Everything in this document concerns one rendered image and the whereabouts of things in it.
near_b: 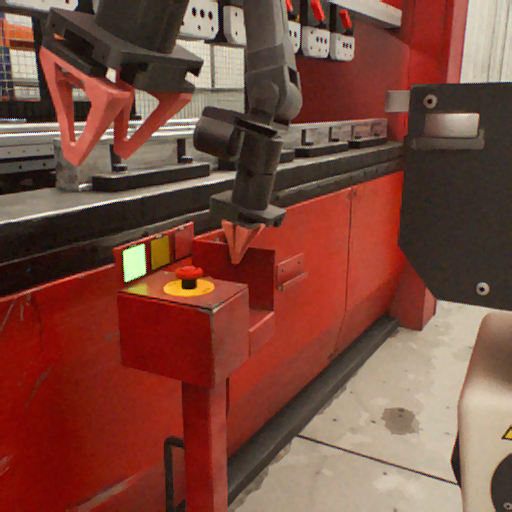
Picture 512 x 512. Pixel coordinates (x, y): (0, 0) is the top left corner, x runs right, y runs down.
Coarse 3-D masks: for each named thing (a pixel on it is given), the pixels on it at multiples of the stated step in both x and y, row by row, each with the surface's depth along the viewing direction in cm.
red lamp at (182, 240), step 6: (174, 234) 85; (180, 234) 87; (186, 234) 88; (174, 240) 85; (180, 240) 87; (186, 240) 88; (180, 246) 87; (186, 246) 89; (180, 252) 87; (186, 252) 89
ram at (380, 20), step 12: (336, 0) 171; (348, 0) 178; (384, 0) 205; (396, 0) 215; (360, 12) 188; (372, 12) 197; (384, 12) 207; (372, 24) 216; (384, 24) 216; (396, 24) 219
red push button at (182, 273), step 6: (180, 270) 74; (186, 270) 74; (192, 270) 74; (198, 270) 74; (180, 276) 73; (186, 276) 73; (192, 276) 73; (198, 276) 74; (186, 282) 74; (192, 282) 74; (186, 288) 74; (192, 288) 75
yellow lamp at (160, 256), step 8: (160, 240) 82; (168, 240) 84; (152, 248) 80; (160, 248) 82; (168, 248) 84; (152, 256) 81; (160, 256) 82; (168, 256) 84; (152, 264) 81; (160, 264) 83
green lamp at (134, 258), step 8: (136, 248) 77; (128, 256) 75; (136, 256) 77; (144, 256) 79; (128, 264) 76; (136, 264) 77; (144, 264) 79; (128, 272) 76; (136, 272) 78; (144, 272) 79; (128, 280) 76
